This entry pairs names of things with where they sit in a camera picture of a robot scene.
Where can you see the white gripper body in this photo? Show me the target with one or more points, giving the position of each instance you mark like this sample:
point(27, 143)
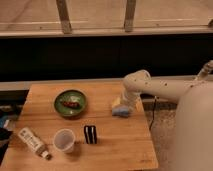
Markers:
point(129, 98)

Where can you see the green bowl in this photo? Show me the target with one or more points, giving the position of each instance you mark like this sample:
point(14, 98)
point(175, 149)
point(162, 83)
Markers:
point(70, 96)

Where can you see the white bottle lying down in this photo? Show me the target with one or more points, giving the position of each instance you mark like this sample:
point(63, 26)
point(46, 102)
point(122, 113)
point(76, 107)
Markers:
point(34, 143)

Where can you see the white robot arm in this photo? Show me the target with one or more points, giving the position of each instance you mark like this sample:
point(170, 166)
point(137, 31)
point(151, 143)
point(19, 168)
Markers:
point(192, 148)

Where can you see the black white striped eraser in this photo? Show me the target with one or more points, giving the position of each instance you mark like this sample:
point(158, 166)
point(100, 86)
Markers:
point(90, 134)

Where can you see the clear plastic cup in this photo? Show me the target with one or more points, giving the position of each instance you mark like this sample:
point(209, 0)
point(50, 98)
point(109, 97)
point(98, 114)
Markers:
point(64, 140)

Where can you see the red brown food piece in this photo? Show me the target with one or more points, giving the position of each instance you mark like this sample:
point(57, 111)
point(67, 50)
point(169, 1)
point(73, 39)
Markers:
point(71, 104)

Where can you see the yellow blue sponge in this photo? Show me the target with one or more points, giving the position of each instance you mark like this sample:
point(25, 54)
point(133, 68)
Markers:
point(123, 108)

